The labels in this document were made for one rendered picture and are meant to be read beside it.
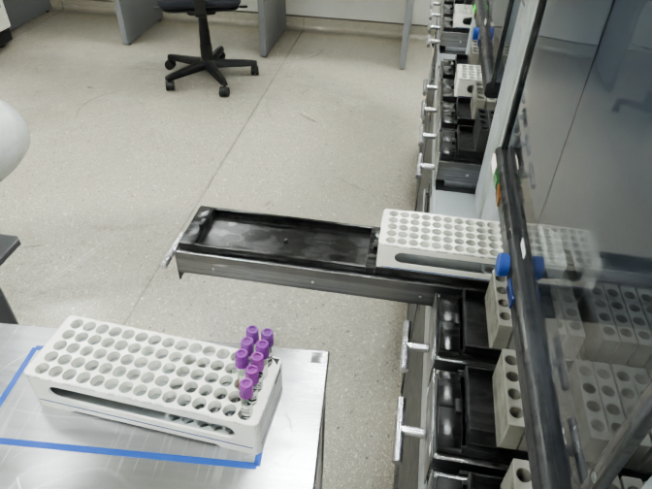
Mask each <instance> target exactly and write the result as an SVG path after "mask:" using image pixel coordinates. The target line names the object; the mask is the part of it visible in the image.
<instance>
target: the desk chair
mask: <svg viewBox="0 0 652 489"><path fill-rule="evenodd" d="M157 3H158V6H154V9H161V10H162V11H163V12H165V13H169V14H178V13H187V14H188V15H189V16H195V17H197V18H198V23H199V37H200V52H201V57H198V56H190V55H182V54H174V53H171V54H168V60H167V61H166V62H165V68H166V69H167V70H172V69H173V68H175V67H176V65H177V64H176V61H177V62H181V63H185V64H190V65H189V66H186V67H184V68H182V69H179V70H177V71H175V72H173V73H171V74H169V75H167V76H166V77H165V84H166V90H167V91H168V90H170V89H172V90H175V82H174V80H176V79H179V78H182V77H185V76H188V75H192V74H195V73H198V72H201V71H204V70H207V71H208V72H209V73H210V74H211V75H212V76H213V77H214V78H215V79H216V80H217V81H218V82H219V83H220V84H221V85H223V86H221V87H220V88H219V96H225V97H229V95H230V88H229V87H226V85H228V84H227V80H226V79H225V78H224V76H223V75H222V74H221V72H220V71H219V70H218V68H226V67H247V66H251V75H254V74H255V73H256V75H259V70H258V66H257V60H252V59H226V58H225V53H224V48H223V46H219V47H218V48H217V49H215V50H214V51H212V43H211V37H210V29H209V27H208V19H207V16H208V15H214V14H215V13H216V12H231V11H236V10H237V9H238V8H247V6H239V5H240V4H241V0H158V1H157Z"/></svg>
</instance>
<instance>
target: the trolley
mask: <svg viewBox="0 0 652 489"><path fill-rule="evenodd" d="M57 329H58V328H53V327H43V326H31V325H19V324H9V323H0V489H322V484H323V459H324V434H325V408H326V385H327V375H328V367H329V355H330V353H329V351H324V350H312V349H301V348H290V347H278V346H273V356H276V357H279V358H280V359H281V368H282V389H283V391H282V395H281V398H280V400H279V403H278V406H277V411H276V414H275V417H274V420H273V422H272V425H271V428H270V431H269V434H268V436H267V439H266V442H265V444H264V447H263V450H262V452H261V453H260V454H257V455H253V454H249V453H245V452H241V451H237V450H233V449H229V448H224V447H220V446H219V445H218V444H215V443H211V442H206V441H202V440H195V439H191V438H187V437H183V436H178V435H174V434H170V433H166V432H161V431H157V430H153V429H150V428H145V427H141V426H137V425H132V424H128V423H124V422H120V421H115V420H111V419H108V418H104V417H99V416H95V415H91V414H87V413H82V412H78V411H74V412H71V411H68V410H63V409H59V408H55V407H47V406H43V405H42V404H41V403H40V401H39V399H38V397H37V396H36V394H35V392H34V390H33V388H32V386H31V384H30V383H29V381H28V379H27V377H26V375H25V373H24V371H25V369H26V368H27V367H28V365H29V364H30V363H31V362H32V360H33V359H34V358H35V357H36V355H37V354H38V353H39V352H40V351H41V349H42V348H43V347H44V346H45V344H46V343H47V342H48V341H49V339H50V338H51V337H52V335H53V334H54V333H55V332H56V331H57Z"/></svg>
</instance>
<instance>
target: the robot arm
mask: <svg viewBox="0 0 652 489"><path fill-rule="evenodd" d="M29 144H30V134H29V129H28V126H27V123H26V122H25V120H24V118H23V117H22V116H21V114H20V113H19V112H18V111H17V110H16V109H15V108H14V107H12V106H11V105H10V104H8V103H6V102H4V101H2V100H0V182H1V181H2V180H3V179H5V178H6V177H7V176H8V175H9V174H10V173H11V172H12V171H13V170H14V169H15V168H16V167H17V166H18V164H19V163H20V161H21V160H22V158H23V157H24V155H25V153H26V151H27V150H28V148H29Z"/></svg>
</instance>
